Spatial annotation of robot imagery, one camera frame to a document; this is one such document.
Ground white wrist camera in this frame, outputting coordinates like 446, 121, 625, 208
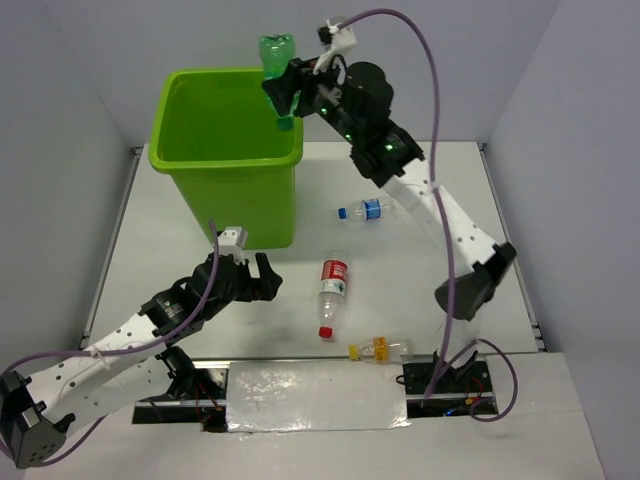
216, 226, 248, 265
313, 17, 357, 75

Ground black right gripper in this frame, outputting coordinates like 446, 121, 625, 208
260, 48, 360, 143

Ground green plastic bottle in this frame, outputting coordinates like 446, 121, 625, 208
259, 33, 300, 132

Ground green plastic bin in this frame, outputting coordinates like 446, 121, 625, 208
148, 67, 303, 250

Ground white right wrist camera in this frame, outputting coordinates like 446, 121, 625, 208
313, 17, 357, 75

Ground silver foil sheet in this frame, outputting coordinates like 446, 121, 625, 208
226, 360, 410, 433

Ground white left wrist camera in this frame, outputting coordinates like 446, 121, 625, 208
216, 226, 248, 265

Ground clear bottle blue cap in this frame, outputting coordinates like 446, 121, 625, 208
337, 196, 400, 223

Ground clear bottle red label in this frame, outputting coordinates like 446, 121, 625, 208
317, 256, 349, 340

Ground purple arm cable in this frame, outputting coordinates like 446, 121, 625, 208
339, 8, 519, 424
0, 218, 221, 469

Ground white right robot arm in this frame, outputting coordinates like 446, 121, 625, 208
262, 55, 516, 394

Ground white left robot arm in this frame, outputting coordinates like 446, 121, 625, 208
1, 253, 282, 470

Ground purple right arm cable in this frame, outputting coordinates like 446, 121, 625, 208
339, 8, 519, 424

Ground clear bottle yellow cap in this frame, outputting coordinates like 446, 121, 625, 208
348, 336, 412, 365

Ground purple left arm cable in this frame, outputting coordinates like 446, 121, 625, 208
0, 218, 221, 469

